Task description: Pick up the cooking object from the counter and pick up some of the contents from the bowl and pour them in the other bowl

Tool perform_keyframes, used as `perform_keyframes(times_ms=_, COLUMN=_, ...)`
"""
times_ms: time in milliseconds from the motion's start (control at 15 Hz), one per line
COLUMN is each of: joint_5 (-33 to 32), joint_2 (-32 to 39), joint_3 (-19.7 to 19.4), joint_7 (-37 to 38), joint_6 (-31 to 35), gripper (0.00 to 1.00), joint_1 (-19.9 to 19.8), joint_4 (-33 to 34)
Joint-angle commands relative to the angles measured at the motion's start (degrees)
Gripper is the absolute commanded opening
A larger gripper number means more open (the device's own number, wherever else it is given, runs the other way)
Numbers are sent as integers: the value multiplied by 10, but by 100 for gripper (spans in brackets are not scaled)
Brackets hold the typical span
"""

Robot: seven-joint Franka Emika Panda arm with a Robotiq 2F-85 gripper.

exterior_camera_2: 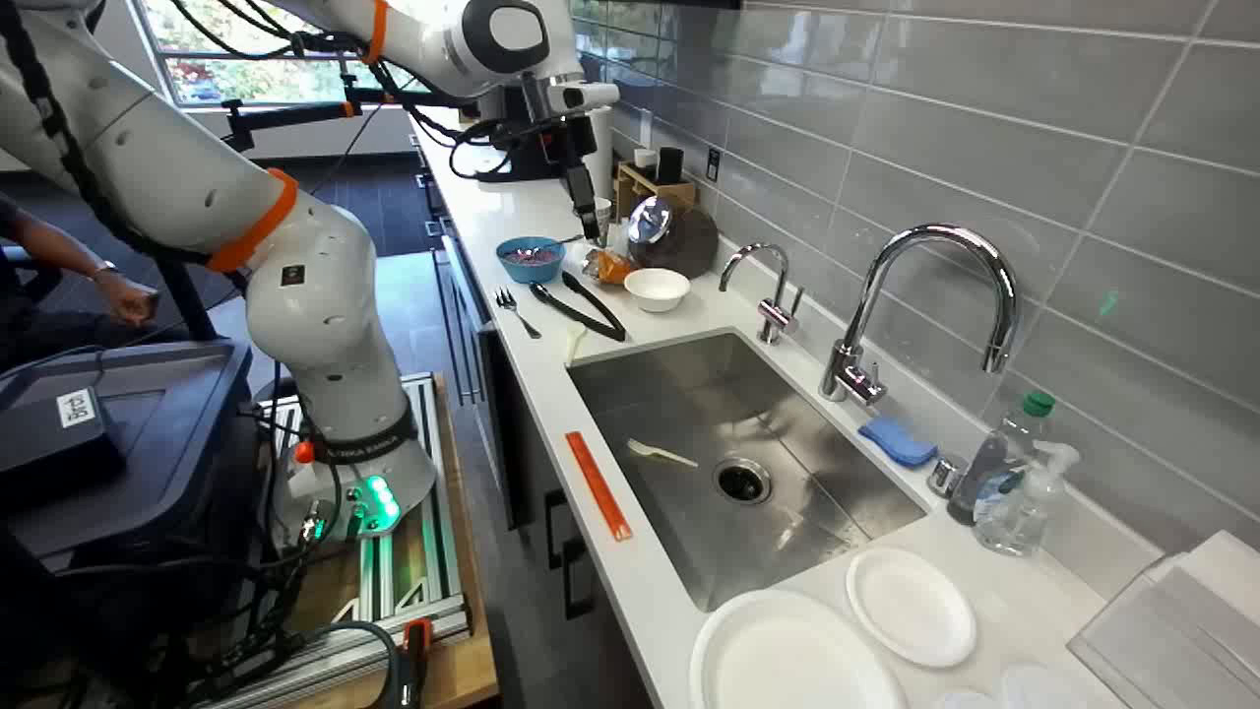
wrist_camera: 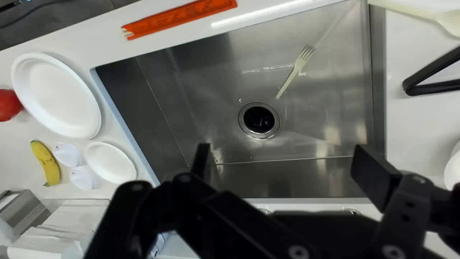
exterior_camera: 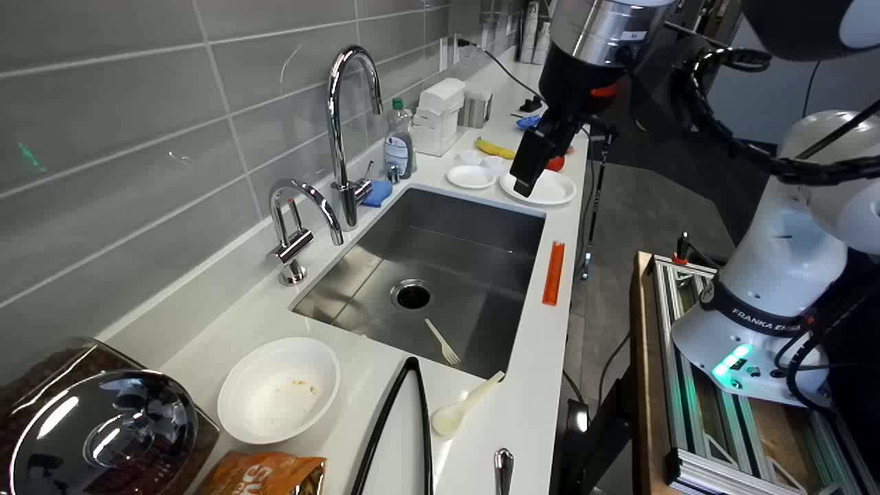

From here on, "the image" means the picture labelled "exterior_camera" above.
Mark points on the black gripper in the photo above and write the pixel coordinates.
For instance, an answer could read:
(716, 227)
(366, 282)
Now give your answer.
(577, 93)

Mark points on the black looped cooking utensil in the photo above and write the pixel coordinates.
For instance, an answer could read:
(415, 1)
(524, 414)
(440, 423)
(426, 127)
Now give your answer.
(410, 364)

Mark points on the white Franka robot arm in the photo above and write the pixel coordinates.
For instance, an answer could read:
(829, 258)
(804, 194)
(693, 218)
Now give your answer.
(778, 258)

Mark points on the white bowl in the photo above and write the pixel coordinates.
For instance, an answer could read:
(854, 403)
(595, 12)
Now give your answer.
(276, 394)

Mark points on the large white plate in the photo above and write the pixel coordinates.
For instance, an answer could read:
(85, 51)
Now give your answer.
(553, 194)

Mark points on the yellow item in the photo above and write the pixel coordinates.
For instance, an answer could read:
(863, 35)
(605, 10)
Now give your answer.
(495, 149)

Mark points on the blue packet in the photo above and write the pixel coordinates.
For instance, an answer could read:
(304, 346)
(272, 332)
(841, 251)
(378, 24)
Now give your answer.
(526, 122)

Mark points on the small white plate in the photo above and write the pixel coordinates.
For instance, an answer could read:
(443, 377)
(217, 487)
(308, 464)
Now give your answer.
(469, 178)

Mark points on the silver metal holder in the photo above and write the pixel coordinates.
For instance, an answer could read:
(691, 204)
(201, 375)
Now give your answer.
(477, 112)

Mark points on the stainless steel sink basin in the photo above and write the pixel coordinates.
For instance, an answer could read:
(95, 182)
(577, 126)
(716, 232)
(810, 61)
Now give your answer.
(456, 249)

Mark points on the orange strip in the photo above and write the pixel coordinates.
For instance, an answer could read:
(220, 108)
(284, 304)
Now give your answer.
(553, 276)

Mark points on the bottle with green cap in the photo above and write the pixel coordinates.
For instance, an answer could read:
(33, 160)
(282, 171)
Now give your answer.
(397, 155)

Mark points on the blue sponge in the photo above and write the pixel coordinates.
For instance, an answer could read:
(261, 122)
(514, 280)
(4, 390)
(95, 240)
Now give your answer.
(375, 194)

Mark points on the tall chrome gooseneck faucet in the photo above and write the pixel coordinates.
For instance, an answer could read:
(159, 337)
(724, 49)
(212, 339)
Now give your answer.
(341, 167)

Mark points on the small white plastic spoon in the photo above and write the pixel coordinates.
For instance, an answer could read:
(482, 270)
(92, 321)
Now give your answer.
(445, 347)

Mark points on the wooden robot platform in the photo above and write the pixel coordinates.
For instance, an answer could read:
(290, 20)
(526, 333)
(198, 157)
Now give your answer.
(646, 387)

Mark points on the small chrome faucet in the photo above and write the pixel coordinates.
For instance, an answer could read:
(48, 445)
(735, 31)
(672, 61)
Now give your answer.
(293, 249)

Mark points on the white plastic serving spoon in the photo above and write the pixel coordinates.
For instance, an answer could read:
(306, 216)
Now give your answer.
(448, 420)

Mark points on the metal spoon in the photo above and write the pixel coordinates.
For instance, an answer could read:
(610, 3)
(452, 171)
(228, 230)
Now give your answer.
(502, 469)

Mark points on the orange snack bag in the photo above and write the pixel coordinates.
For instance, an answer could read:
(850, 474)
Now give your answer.
(265, 478)

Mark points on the dark cooker with glass lid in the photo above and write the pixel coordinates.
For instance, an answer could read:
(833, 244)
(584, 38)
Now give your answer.
(100, 442)

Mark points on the aluminium extrusion frame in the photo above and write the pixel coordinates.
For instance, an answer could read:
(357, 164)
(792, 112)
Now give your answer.
(697, 403)

